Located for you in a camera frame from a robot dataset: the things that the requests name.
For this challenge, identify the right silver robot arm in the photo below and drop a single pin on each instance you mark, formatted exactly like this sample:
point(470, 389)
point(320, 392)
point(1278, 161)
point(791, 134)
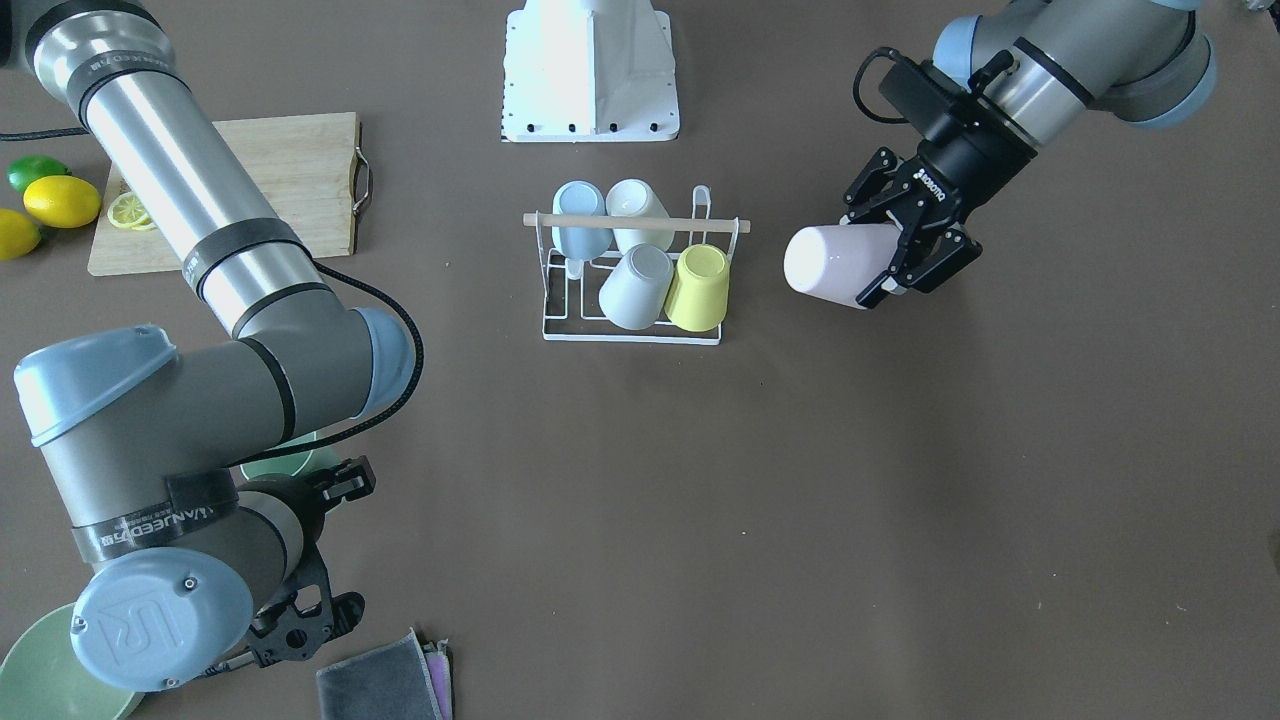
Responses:
point(141, 438)

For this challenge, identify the grey folded cloth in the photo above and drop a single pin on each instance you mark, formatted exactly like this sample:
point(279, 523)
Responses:
point(407, 679)

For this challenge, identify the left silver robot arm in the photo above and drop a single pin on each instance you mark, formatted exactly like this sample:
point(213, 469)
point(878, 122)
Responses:
point(996, 90)

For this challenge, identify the wooden cutting board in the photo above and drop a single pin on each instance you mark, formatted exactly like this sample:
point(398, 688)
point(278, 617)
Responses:
point(311, 170)

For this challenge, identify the grey plastic cup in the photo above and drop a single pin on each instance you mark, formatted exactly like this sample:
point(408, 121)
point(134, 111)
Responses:
point(634, 294)

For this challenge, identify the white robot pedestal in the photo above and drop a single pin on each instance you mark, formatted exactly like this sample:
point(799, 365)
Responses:
point(589, 72)

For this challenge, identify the green plastic cup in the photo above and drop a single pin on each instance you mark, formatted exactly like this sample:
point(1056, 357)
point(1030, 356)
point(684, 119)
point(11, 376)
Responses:
point(292, 465)

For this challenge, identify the green ceramic bowl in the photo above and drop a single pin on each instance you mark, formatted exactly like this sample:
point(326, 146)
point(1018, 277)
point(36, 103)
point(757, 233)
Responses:
point(43, 679)

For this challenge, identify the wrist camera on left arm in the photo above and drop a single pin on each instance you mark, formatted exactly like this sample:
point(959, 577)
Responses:
point(926, 98)

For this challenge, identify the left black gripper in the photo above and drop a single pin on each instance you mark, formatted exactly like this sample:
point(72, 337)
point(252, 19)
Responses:
point(962, 163)

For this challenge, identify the white wire cup holder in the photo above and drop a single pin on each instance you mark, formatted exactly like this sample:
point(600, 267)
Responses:
point(577, 254)

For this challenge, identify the yellow plastic cup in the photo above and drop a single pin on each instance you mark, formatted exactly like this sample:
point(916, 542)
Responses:
point(698, 297)

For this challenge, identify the pink plastic cup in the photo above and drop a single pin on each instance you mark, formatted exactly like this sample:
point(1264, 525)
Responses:
point(837, 262)

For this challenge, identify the green lime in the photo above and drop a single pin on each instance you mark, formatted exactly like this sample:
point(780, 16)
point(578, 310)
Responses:
point(22, 172)

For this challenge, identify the white plastic cup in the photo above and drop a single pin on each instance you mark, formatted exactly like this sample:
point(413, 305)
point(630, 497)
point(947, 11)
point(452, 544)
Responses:
point(633, 198)

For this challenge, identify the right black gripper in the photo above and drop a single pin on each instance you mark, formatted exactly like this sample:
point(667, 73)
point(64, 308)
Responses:
point(349, 480)

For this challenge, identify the yellow lemon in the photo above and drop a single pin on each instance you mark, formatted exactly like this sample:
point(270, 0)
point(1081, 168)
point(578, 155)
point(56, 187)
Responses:
point(19, 235)
point(63, 202)

